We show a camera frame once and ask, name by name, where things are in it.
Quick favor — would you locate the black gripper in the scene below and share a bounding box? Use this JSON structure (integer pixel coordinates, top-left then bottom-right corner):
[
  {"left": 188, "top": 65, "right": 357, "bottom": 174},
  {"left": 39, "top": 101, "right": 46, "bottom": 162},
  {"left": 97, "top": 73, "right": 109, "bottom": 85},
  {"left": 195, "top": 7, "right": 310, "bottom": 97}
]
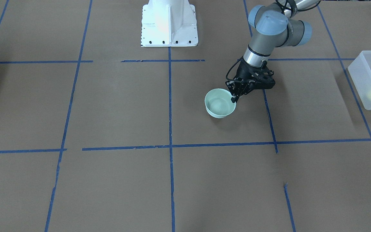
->
[{"left": 225, "top": 59, "right": 276, "bottom": 104}]

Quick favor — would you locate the light green bowl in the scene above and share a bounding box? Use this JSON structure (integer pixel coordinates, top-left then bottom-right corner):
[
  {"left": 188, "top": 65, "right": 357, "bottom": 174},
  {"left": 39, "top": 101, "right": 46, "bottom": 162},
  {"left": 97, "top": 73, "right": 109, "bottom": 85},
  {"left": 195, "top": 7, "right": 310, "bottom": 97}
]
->
[{"left": 204, "top": 88, "right": 236, "bottom": 119}]

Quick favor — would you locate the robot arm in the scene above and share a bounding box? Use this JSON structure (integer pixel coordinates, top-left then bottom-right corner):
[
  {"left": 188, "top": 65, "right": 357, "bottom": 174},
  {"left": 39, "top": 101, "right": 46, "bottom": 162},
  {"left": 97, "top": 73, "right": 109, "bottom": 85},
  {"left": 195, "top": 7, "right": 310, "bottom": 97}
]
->
[{"left": 225, "top": 0, "right": 320, "bottom": 103}]

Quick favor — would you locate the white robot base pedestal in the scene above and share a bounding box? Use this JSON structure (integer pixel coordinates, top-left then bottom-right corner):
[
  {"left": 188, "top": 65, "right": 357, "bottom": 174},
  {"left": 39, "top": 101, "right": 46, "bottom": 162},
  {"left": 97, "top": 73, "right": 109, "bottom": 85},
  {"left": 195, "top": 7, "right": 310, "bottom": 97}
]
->
[{"left": 140, "top": 0, "right": 199, "bottom": 47}]

